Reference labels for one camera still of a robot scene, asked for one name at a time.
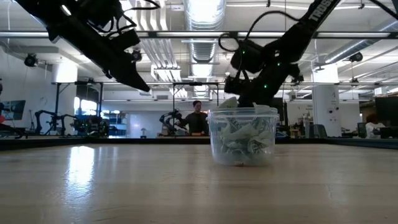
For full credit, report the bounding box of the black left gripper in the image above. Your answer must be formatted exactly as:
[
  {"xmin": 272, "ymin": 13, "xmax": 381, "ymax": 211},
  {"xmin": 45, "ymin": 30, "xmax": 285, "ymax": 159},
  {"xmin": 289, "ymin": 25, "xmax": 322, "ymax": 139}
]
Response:
[{"xmin": 46, "ymin": 17, "xmax": 151, "ymax": 93}]

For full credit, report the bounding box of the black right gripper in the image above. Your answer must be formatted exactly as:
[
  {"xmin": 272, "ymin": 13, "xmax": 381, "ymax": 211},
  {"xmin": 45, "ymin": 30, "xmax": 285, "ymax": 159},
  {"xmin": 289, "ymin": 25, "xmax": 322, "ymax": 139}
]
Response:
[{"xmin": 239, "ymin": 62, "xmax": 304, "ymax": 107}]

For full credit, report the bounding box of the large black screen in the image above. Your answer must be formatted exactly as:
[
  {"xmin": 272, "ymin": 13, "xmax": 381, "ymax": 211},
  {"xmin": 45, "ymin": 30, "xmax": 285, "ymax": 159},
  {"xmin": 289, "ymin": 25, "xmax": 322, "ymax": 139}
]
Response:
[{"xmin": 276, "ymin": 98, "xmax": 289, "ymax": 125}]

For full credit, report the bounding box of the blue storage shelf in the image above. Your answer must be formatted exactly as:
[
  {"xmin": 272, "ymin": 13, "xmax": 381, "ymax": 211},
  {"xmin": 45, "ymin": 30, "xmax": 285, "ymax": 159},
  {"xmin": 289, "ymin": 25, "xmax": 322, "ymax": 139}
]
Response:
[{"xmin": 105, "ymin": 110, "xmax": 128, "ymax": 137}]

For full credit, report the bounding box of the clear plastic food container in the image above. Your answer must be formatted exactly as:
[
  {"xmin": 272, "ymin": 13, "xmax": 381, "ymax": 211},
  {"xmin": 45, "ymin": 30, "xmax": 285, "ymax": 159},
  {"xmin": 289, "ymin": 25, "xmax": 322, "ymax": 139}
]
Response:
[{"xmin": 207, "ymin": 106, "xmax": 280, "ymax": 167}]

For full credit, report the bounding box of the white building column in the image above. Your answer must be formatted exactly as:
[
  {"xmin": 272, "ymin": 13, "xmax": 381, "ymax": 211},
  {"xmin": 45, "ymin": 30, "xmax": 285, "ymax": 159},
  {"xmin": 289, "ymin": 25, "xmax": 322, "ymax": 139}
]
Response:
[{"xmin": 312, "ymin": 67, "xmax": 341, "ymax": 138}]

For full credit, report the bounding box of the person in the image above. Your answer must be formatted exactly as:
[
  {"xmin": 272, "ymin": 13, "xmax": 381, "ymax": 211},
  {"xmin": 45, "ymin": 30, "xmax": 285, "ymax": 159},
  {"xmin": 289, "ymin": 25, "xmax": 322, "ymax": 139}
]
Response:
[
  {"xmin": 178, "ymin": 100, "xmax": 210, "ymax": 137},
  {"xmin": 365, "ymin": 113, "xmax": 386, "ymax": 139}
]

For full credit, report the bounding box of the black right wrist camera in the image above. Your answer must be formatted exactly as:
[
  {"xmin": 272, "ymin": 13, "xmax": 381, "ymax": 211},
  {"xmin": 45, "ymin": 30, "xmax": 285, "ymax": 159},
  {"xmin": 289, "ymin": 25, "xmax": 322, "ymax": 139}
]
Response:
[{"xmin": 223, "ymin": 74, "xmax": 249, "ymax": 96}]

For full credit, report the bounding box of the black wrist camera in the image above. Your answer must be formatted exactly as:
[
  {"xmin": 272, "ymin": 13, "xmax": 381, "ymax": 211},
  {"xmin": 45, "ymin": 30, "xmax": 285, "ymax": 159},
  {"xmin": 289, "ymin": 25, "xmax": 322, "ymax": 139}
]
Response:
[
  {"xmin": 223, "ymin": 74, "xmax": 249, "ymax": 96},
  {"xmin": 108, "ymin": 29, "xmax": 141, "ymax": 52}
]

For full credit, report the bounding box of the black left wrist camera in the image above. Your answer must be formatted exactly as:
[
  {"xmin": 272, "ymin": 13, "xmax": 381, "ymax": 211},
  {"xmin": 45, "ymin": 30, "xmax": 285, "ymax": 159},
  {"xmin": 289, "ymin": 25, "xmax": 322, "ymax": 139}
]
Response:
[{"xmin": 108, "ymin": 29, "xmax": 141, "ymax": 52}]

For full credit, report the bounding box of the black left camera cable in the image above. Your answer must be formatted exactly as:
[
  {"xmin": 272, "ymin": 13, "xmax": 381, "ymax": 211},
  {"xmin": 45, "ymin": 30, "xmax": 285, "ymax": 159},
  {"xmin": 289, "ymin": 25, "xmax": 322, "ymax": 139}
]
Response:
[{"xmin": 102, "ymin": 0, "xmax": 161, "ymax": 35}]

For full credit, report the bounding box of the black camera cable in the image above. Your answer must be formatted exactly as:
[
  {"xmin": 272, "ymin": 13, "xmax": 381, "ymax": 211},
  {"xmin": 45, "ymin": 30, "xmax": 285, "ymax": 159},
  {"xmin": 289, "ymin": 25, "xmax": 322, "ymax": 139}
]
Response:
[
  {"xmin": 102, "ymin": 0, "xmax": 161, "ymax": 35},
  {"xmin": 217, "ymin": 11, "xmax": 301, "ymax": 54}
]

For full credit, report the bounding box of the silver ventilation duct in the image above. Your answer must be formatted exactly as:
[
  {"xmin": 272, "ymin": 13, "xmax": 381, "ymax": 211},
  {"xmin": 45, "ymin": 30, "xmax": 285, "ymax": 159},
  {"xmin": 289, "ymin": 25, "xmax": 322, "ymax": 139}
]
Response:
[{"xmin": 183, "ymin": 0, "xmax": 228, "ymax": 100}]

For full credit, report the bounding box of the black right camera cable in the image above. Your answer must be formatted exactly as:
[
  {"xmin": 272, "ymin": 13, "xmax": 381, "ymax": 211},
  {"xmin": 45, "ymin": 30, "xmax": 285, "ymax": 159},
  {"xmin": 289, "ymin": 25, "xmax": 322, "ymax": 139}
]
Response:
[{"xmin": 217, "ymin": 11, "xmax": 301, "ymax": 54}]

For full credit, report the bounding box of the black aluminium rig frame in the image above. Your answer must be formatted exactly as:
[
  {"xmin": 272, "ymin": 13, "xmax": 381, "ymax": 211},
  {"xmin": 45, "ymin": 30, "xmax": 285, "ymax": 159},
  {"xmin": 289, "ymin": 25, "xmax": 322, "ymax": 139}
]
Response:
[{"xmin": 0, "ymin": 135, "xmax": 398, "ymax": 151}]

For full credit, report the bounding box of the dark wall poster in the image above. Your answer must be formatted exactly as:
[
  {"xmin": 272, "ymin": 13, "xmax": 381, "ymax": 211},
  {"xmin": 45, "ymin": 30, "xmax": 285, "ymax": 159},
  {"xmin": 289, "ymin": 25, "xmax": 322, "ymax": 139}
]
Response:
[{"xmin": 0, "ymin": 100, "xmax": 27, "ymax": 122}]

